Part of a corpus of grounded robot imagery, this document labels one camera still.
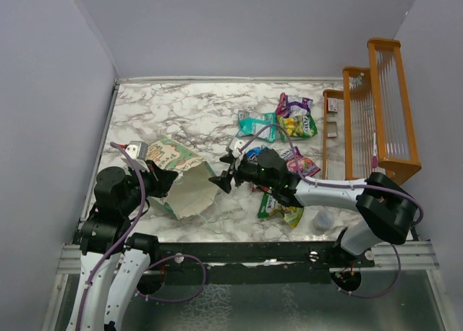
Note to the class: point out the blue small snack packet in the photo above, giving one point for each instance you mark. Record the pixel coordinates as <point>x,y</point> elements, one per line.
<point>253,153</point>

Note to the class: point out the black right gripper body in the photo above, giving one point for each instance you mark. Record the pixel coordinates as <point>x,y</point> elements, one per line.
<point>247,172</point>

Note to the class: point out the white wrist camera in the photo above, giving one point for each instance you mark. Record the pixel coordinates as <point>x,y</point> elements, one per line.
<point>236,146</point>
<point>137,150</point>

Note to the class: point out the purple white snack bag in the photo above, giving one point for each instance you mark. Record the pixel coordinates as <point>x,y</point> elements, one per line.
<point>292,105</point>

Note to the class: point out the purple raspberry candy bag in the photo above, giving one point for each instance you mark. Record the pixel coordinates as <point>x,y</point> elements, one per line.
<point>296,161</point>

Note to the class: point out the orange wooden tiered rack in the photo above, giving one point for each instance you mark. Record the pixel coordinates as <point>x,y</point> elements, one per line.
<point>372,99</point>

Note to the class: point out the pink white pen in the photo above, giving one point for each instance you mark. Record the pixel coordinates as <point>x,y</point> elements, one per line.
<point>374,152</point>

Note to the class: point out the small grey box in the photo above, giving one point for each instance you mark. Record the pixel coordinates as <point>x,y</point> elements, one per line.
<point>331,129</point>

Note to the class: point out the red white small box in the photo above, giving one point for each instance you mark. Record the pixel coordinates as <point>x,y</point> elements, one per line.
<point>332,105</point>

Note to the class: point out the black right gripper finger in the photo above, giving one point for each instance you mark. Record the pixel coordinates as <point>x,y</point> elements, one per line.
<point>223,181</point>
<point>228,158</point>

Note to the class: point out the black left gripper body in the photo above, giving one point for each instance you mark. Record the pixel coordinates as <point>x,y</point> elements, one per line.
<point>144,174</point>

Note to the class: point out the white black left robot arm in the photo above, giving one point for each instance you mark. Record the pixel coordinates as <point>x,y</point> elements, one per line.
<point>111,264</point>

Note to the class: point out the green illustrated paper bag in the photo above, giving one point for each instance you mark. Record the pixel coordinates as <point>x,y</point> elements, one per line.
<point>191,194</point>

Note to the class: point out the teal white snack bag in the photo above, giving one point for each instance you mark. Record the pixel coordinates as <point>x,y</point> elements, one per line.
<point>250,123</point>

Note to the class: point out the green yellow snack bag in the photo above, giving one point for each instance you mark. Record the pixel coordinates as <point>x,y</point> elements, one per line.
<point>269,206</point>

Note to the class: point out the red candy wrapper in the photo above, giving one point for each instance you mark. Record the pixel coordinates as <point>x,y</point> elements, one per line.
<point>256,188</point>

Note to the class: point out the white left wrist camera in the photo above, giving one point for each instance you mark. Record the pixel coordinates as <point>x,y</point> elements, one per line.
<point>137,150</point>

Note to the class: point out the small clear plastic cup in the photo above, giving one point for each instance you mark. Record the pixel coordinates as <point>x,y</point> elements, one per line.
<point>323,221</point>

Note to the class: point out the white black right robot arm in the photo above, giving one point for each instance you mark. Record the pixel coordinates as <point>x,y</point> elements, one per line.
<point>387,211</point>

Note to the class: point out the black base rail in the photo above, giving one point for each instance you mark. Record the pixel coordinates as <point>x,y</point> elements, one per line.
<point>237,263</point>

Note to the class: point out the green yellow candy bag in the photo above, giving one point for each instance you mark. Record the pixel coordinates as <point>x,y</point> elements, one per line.
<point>298,127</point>

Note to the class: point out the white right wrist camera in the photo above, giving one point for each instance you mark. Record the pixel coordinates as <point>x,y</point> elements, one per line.
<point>236,146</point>

